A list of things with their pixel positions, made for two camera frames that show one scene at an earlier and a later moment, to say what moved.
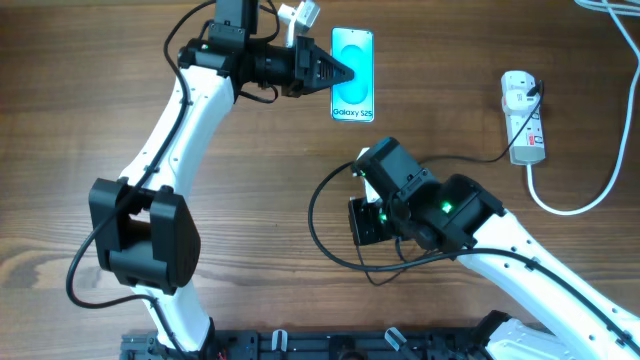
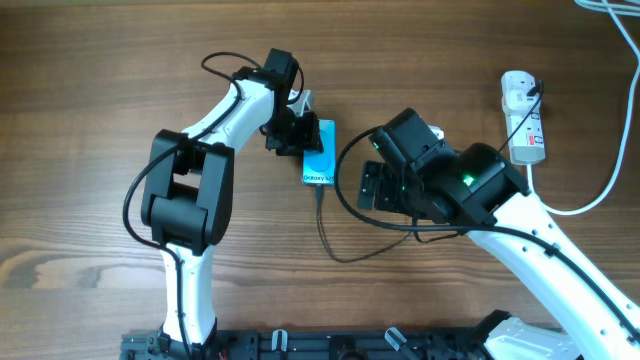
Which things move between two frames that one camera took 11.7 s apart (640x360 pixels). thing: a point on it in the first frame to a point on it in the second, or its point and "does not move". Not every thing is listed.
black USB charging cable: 530,89 to 407,238
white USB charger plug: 518,100 does not move
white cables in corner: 614,7 does not move
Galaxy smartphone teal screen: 353,101 to 320,169
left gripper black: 307,55 to 307,140
